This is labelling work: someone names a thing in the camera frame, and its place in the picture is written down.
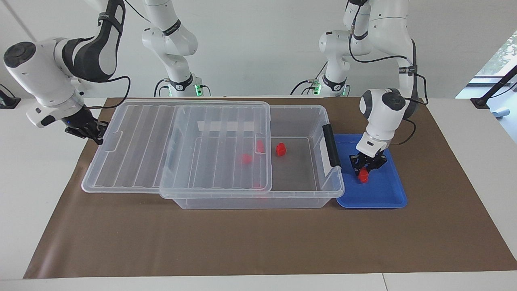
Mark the clear plastic storage box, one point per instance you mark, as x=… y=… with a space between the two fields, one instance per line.
x=242 y=203

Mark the light blue object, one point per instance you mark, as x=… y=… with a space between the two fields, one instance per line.
x=501 y=112

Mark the black angled stand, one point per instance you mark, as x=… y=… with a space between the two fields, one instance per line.
x=480 y=102

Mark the blue plastic tray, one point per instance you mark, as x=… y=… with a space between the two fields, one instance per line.
x=379 y=192

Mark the clear ribbed box lid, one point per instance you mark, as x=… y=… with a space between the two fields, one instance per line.
x=141 y=153

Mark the brown table mat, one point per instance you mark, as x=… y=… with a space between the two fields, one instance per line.
x=121 y=234

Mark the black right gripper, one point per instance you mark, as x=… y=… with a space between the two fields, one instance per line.
x=83 y=125

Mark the black table clamp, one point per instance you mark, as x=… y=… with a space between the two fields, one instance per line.
x=9 y=101

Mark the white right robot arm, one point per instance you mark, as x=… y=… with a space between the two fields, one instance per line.
x=44 y=81

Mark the red plastic block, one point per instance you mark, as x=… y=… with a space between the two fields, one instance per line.
x=246 y=158
x=259 y=147
x=258 y=187
x=364 y=177
x=280 y=150

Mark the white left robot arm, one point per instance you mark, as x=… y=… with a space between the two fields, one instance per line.
x=381 y=113

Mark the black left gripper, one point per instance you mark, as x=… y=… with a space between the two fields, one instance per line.
x=369 y=157

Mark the window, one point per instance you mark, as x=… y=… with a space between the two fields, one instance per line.
x=505 y=52

